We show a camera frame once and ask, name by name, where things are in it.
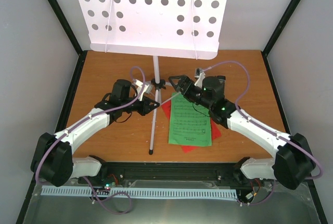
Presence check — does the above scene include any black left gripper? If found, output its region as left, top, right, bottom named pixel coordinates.
left=121, top=95, right=159, bottom=116

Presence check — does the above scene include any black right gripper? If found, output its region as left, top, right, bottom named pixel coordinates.
left=168, top=75, right=212, bottom=110

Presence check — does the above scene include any black metronome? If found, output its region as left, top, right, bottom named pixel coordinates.
left=216, top=76, right=226, bottom=84

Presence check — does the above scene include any green sheet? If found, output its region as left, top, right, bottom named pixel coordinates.
left=168, top=95, right=212, bottom=147

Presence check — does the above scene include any white music stand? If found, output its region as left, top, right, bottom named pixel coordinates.
left=69, top=0, right=233, bottom=156

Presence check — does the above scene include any red music sheet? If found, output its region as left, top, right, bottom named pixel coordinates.
left=162, top=101, right=222, bottom=153

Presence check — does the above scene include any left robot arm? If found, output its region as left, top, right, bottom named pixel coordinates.
left=31, top=79, right=160, bottom=187

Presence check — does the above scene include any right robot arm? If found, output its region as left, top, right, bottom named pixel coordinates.
left=169, top=73, right=316, bottom=190

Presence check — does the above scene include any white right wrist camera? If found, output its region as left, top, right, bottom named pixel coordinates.
left=195, top=68, right=206, bottom=88

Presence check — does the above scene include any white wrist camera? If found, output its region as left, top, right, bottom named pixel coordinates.
left=133, top=79, right=153, bottom=101
left=195, top=68, right=206, bottom=88

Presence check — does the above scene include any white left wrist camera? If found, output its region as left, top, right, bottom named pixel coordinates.
left=133, top=79, right=153, bottom=101

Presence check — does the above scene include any black aluminium frame rail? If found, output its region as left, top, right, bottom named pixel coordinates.
left=33, top=161, right=313, bottom=190

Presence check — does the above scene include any light blue cable duct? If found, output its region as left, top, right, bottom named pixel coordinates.
left=40, top=185, right=237, bottom=201

